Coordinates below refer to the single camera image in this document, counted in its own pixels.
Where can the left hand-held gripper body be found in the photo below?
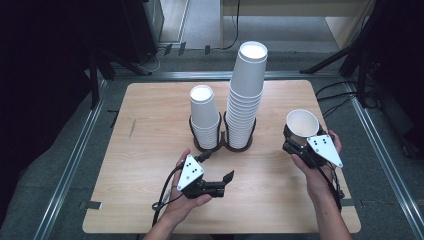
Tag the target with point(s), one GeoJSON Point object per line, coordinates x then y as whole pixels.
{"type": "Point", "coordinates": [191, 171]}

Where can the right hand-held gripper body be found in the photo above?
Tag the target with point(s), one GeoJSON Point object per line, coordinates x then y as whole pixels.
{"type": "Point", "coordinates": [321, 148]}

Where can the white disposable paper cup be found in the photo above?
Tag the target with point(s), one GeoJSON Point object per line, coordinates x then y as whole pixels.
{"type": "Point", "coordinates": [301, 123]}

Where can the short stack of white cups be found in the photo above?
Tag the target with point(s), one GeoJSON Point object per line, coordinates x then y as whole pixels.
{"type": "Point", "coordinates": [203, 113]}

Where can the tall stack of white cups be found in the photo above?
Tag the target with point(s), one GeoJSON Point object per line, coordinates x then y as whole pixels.
{"type": "Point", "coordinates": [248, 76]}

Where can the person's right hand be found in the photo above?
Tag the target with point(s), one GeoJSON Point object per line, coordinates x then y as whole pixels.
{"type": "Point", "coordinates": [316, 183]}

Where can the person's left hand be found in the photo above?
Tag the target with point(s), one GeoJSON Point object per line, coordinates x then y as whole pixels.
{"type": "Point", "coordinates": [181, 206]}

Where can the black tape strip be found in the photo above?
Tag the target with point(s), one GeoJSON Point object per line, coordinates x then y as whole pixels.
{"type": "Point", "coordinates": [207, 50]}
{"type": "Point", "coordinates": [182, 48]}
{"type": "Point", "coordinates": [168, 49]}
{"type": "Point", "coordinates": [91, 205]}
{"type": "Point", "coordinates": [353, 202]}

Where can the black tripod stand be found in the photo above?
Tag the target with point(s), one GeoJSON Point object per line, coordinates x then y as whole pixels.
{"type": "Point", "coordinates": [361, 76]}

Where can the light wooden desk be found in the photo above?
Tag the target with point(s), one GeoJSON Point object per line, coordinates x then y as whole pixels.
{"type": "Point", "coordinates": [300, 8]}

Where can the black metal stand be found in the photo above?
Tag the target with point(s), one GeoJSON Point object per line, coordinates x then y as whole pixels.
{"type": "Point", "coordinates": [94, 83]}

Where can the dark cabinet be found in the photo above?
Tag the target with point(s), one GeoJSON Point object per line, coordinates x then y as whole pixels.
{"type": "Point", "coordinates": [143, 26]}

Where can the aluminium floor rail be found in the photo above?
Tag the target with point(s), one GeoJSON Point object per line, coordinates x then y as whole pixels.
{"type": "Point", "coordinates": [383, 150]}
{"type": "Point", "coordinates": [71, 166]}

